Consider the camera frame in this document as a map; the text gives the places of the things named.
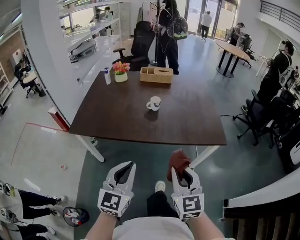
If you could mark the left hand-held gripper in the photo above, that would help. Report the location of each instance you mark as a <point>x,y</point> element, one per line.
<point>112,201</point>

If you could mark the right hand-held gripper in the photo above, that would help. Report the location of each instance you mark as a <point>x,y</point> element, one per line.
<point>191,204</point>

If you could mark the reddish brown cloth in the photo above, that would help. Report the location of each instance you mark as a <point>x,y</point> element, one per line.
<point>178,161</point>

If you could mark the white mug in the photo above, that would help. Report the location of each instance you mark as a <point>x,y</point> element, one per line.
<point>154,104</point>

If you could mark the person's left forearm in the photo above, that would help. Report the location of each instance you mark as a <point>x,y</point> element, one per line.
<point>100,225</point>

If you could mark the person's right forearm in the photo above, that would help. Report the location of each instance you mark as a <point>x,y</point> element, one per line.
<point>206,227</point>

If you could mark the person's white shoe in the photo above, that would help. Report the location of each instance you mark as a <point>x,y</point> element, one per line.
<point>160,186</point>

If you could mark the white table leg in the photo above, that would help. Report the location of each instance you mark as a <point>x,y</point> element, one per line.
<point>206,154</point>

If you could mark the person's black trouser leg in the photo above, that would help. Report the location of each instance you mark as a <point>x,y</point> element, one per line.
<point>159,204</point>

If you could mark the small white red packet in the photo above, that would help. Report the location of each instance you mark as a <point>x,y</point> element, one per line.
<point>63,167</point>

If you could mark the person's white shirt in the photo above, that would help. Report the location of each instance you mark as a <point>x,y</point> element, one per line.
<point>152,229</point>

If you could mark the black mesh waste bin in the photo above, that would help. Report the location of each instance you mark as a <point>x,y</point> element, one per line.
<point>66,219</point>

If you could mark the red cabinet box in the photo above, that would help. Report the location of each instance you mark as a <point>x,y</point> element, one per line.
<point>58,118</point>

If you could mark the dark staircase with railing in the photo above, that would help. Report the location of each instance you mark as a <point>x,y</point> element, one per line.
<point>269,222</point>

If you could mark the white bottle with blue pump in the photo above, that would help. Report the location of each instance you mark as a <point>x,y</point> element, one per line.
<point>107,78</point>

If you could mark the white pot of artificial flowers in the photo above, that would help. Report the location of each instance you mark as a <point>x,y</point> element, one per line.
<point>121,77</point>

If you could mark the wicker organizer basket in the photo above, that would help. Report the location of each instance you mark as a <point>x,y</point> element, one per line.
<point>150,78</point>

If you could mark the black coat rack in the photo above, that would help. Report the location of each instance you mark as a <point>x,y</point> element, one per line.
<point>155,50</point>

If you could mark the white machine on shelf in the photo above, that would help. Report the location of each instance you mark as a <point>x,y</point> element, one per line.
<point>84,48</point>

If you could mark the small round wooden table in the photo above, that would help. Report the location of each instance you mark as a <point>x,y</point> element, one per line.
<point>30,78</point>

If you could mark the black high-back office chair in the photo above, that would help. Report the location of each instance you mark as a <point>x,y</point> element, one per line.
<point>143,39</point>

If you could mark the oval wooden table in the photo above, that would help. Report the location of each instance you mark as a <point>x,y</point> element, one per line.
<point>234,50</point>

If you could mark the glass entrance doors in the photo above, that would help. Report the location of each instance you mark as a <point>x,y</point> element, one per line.
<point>194,14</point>

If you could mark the black balcony railing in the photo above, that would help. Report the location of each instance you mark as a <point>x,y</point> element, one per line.
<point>280,12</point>

